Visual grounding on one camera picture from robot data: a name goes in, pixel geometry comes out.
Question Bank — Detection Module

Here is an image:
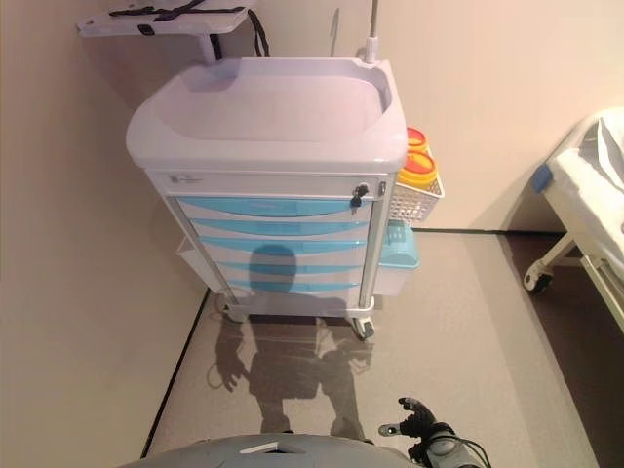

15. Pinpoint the white side bin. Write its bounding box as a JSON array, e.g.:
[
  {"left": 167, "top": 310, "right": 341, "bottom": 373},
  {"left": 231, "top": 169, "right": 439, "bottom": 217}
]
[{"left": 175, "top": 236, "right": 216, "bottom": 294}]

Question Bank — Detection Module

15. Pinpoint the white bed side rail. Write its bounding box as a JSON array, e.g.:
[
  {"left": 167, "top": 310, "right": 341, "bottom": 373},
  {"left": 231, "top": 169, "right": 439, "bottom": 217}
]
[{"left": 579, "top": 252, "right": 624, "bottom": 334}]

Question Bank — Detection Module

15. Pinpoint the white medical cart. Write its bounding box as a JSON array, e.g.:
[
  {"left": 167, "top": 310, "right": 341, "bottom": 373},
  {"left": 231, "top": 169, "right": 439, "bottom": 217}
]
[{"left": 125, "top": 55, "right": 410, "bottom": 342}]

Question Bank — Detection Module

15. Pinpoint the white bedsheet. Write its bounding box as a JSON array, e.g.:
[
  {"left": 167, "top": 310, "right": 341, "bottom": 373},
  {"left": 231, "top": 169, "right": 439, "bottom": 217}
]
[{"left": 577, "top": 106, "right": 624, "bottom": 187}]

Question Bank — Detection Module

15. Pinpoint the white hospital bed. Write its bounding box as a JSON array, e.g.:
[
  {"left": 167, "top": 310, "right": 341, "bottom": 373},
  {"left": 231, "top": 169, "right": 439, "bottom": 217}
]
[{"left": 523, "top": 103, "right": 624, "bottom": 338}]

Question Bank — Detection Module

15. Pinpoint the black strap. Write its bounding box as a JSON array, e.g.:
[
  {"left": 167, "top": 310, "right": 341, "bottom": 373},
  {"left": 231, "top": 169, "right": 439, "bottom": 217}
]
[
  {"left": 108, "top": 0, "right": 209, "bottom": 37},
  {"left": 247, "top": 9, "right": 273, "bottom": 59}
]

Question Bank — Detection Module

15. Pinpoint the bed caster wheel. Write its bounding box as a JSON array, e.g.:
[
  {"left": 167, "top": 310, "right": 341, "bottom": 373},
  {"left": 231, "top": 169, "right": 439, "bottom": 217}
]
[{"left": 524, "top": 269, "right": 555, "bottom": 294}]

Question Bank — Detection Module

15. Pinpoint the grey robot torso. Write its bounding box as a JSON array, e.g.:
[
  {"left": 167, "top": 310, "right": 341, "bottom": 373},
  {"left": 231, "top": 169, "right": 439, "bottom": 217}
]
[{"left": 116, "top": 432, "right": 411, "bottom": 468}]

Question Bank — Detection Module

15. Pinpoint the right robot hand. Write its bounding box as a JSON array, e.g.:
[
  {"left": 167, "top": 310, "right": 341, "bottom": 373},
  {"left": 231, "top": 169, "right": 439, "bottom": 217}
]
[{"left": 378, "top": 397, "right": 446, "bottom": 443}]

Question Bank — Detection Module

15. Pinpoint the white mesh basket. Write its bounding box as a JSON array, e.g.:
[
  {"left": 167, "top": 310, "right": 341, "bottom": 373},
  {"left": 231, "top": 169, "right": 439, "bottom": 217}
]
[{"left": 387, "top": 174, "right": 447, "bottom": 228}]

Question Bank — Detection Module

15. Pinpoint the white bin blue lid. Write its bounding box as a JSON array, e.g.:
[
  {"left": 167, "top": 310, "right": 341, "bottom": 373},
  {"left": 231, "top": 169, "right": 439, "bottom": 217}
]
[{"left": 374, "top": 218, "right": 422, "bottom": 298}]

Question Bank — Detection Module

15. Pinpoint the blue bed corner bumper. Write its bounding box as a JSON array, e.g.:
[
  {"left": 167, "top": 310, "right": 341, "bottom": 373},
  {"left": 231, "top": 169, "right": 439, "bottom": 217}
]
[{"left": 532, "top": 164, "right": 554, "bottom": 194}]

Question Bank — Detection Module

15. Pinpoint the metal IV pole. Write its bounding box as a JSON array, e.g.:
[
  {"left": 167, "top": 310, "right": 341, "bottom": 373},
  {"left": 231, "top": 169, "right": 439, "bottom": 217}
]
[{"left": 355, "top": 0, "right": 381, "bottom": 65}]

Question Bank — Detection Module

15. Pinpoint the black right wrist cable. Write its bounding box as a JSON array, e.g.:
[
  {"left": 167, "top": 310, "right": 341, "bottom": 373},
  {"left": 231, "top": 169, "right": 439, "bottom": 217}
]
[{"left": 452, "top": 435, "right": 493, "bottom": 467}]

